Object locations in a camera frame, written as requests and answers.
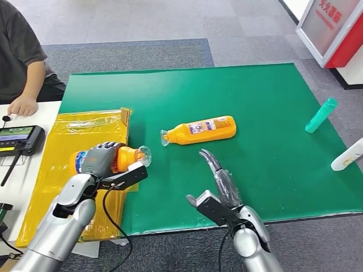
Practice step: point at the yellow plastic-wrapped flat package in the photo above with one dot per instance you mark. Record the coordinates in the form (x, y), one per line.
(71, 124)

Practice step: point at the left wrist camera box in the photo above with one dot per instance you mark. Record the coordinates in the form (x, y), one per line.
(127, 178)

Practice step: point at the person's hand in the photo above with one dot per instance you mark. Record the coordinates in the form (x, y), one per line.
(23, 106)

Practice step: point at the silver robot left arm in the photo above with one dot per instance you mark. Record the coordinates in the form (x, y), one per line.
(62, 225)

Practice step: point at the small grey metal tab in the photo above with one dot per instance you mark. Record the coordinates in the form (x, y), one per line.
(122, 242)

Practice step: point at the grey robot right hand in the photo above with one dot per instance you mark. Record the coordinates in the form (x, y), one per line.
(226, 187)

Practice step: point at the black device with green edge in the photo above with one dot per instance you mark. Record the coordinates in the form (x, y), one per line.
(4, 214)

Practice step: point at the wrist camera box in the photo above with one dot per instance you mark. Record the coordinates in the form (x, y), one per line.
(213, 210)
(127, 178)

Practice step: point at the black controller antenna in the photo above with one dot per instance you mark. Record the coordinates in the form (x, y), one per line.
(10, 169)

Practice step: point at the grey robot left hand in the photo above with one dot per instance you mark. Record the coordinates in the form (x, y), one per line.
(99, 159)

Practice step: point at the white plastic bottle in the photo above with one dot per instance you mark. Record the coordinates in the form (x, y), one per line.
(346, 157)

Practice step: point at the person's forearm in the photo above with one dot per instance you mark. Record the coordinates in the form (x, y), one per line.
(32, 80)

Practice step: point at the black handheld controller with screen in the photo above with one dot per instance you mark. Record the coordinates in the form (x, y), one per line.
(25, 139)

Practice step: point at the teal plastic bottle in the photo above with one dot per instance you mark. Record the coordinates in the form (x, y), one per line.
(321, 115)

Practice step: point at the green table mat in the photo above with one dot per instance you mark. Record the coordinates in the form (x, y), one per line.
(226, 90)

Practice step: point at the person in dark shirt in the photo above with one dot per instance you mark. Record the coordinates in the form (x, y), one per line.
(16, 45)

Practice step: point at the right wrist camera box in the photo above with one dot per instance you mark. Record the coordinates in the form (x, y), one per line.
(213, 210)

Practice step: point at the red and white sign stand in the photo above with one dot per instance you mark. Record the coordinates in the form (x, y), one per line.
(326, 26)

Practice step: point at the orange bottle with clear cap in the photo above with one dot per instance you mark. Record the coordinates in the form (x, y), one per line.
(126, 157)
(204, 131)

